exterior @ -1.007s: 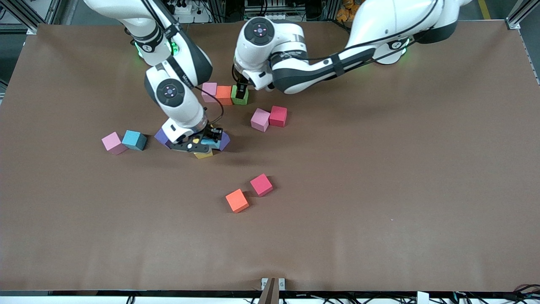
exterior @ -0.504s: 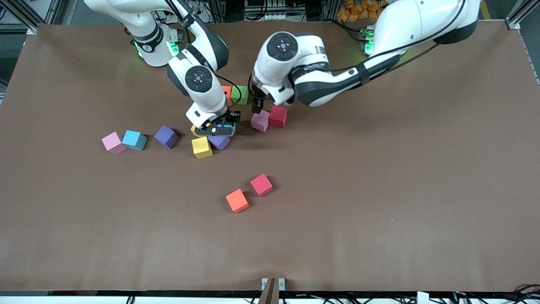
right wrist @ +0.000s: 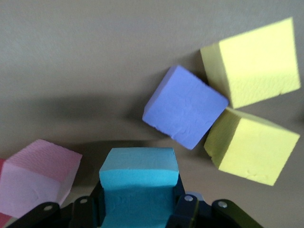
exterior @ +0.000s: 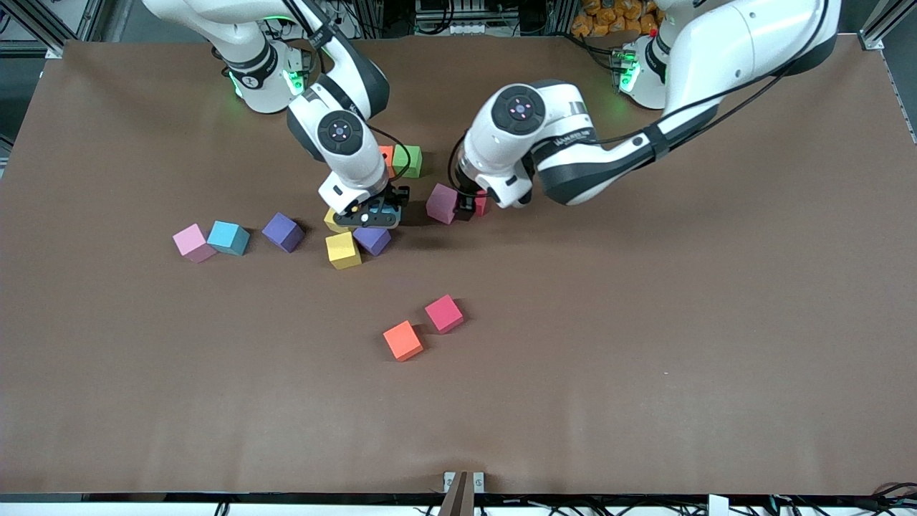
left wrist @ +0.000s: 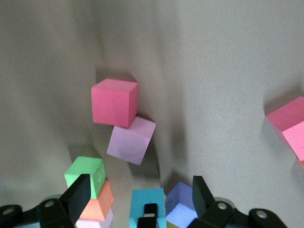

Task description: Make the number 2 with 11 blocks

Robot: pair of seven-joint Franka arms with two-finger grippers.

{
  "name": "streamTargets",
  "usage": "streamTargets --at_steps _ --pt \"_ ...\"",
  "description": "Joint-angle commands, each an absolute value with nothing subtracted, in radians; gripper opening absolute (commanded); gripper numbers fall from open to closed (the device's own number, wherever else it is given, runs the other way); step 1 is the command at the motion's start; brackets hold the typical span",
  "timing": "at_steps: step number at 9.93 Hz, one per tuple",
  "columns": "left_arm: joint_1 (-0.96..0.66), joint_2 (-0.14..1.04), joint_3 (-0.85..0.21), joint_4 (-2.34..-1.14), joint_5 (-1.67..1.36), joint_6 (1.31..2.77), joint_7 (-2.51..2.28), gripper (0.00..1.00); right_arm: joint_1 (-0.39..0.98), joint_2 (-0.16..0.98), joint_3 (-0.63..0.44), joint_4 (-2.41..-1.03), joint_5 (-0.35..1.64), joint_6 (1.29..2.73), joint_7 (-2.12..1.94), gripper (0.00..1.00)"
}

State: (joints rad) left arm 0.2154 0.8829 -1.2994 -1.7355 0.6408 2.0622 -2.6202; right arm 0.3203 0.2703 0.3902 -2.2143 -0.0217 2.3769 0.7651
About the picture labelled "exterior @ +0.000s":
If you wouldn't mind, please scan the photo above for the pink foam cube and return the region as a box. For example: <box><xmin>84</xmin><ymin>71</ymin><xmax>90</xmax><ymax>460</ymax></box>
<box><xmin>426</xmin><ymin>183</ymin><xmax>460</xmax><ymax>226</ymax></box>
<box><xmin>172</xmin><ymin>223</ymin><xmax>218</xmax><ymax>264</ymax></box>

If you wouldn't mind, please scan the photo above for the green foam cube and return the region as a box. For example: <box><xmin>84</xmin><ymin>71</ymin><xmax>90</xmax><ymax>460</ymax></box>
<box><xmin>392</xmin><ymin>145</ymin><xmax>423</xmax><ymax>179</ymax></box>

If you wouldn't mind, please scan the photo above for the purple foam cube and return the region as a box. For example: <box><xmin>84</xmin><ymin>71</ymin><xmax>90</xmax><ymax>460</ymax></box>
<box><xmin>352</xmin><ymin>226</ymin><xmax>393</xmax><ymax>257</ymax></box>
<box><xmin>261</xmin><ymin>212</ymin><xmax>305</xmax><ymax>254</ymax></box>

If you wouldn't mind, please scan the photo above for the blue foam cube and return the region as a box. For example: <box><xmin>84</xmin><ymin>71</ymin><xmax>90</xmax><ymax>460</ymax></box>
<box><xmin>206</xmin><ymin>221</ymin><xmax>251</xmax><ymax>257</ymax></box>

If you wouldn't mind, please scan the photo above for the orange crumpled bag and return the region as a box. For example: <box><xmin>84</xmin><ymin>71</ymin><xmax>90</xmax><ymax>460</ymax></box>
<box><xmin>571</xmin><ymin>0</ymin><xmax>667</xmax><ymax>38</ymax></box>

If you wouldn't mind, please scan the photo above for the table cover sheet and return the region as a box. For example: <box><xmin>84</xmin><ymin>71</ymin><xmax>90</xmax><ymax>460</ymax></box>
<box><xmin>0</xmin><ymin>34</ymin><xmax>917</xmax><ymax>497</ymax></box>

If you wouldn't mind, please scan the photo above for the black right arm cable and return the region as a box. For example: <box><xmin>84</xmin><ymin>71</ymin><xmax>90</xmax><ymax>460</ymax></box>
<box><xmin>287</xmin><ymin>0</ymin><xmax>411</xmax><ymax>186</ymax></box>

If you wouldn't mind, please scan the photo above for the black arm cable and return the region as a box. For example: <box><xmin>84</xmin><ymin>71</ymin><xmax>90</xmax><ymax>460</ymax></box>
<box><xmin>448</xmin><ymin>0</ymin><xmax>832</xmax><ymax>198</ymax></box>
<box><xmin>287</xmin><ymin>0</ymin><xmax>411</xmax><ymax>186</ymax></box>

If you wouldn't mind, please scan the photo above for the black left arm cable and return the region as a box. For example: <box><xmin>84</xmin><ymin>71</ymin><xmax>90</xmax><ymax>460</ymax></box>
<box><xmin>448</xmin><ymin>0</ymin><xmax>832</xmax><ymax>198</ymax></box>

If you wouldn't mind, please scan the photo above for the white metal bracket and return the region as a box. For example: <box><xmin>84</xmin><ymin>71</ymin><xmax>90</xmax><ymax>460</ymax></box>
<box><xmin>443</xmin><ymin>471</ymin><xmax>485</xmax><ymax>494</ymax></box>

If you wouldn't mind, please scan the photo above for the aluminium frame post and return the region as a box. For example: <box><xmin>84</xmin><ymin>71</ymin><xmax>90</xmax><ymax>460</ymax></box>
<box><xmin>437</xmin><ymin>471</ymin><xmax>476</xmax><ymax>516</ymax></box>

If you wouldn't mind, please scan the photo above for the aluminium frame profile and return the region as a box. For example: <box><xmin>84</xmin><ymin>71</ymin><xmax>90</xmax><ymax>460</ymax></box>
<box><xmin>858</xmin><ymin>0</ymin><xmax>917</xmax><ymax>51</ymax></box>
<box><xmin>0</xmin><ymin>0</ymin><xmax>108</xmax><ymax>59</ymax></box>

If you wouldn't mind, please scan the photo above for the black floor cable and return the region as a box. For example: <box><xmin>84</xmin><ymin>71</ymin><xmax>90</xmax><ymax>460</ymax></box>
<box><xmin>853</xmin><ymin>482</ymin><xmax>917</xmax><ymax>513</ymax></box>

